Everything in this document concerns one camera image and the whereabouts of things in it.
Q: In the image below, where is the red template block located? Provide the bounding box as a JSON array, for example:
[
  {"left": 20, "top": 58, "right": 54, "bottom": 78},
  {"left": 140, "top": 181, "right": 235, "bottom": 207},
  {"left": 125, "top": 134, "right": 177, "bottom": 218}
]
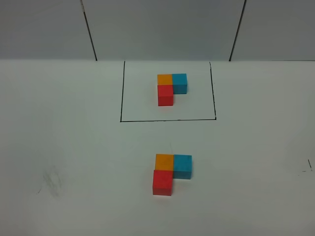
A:
[{"left": 157, "top": 85, "right": 174, "bottom": 106}]

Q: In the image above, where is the orange template block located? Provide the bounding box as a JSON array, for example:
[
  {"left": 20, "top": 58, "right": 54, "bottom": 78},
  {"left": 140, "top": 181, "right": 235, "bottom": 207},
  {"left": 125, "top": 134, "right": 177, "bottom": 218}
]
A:
[{"left": 157, "top": 74, "right": 173, "bottom": 86}]

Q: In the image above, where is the blue template block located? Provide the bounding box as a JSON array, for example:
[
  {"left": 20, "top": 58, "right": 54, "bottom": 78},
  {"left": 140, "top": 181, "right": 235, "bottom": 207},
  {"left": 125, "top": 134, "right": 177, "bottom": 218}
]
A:
[{"left": 172, "top": 73, "right": 188, "bottom": 94}]

